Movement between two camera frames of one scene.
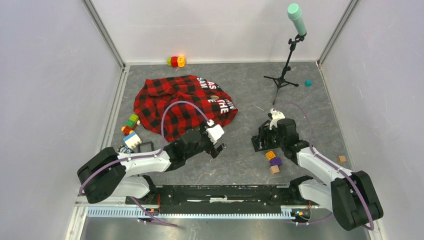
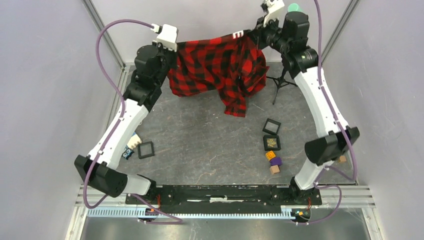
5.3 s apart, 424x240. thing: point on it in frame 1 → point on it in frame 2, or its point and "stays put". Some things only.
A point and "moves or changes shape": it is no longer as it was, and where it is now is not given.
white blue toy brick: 131,139 stays put
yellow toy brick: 270,155 stays put
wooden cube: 274,169 stays put
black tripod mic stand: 281,80 stays put
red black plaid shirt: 180,119 → 231,66
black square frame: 262,141 moves or changes shape
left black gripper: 211,150 → 172,53
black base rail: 220,199 stays put
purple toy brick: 276,161 stays put
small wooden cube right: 341,159 stays put
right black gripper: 273,129 → 257,33
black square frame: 138,146 stays put
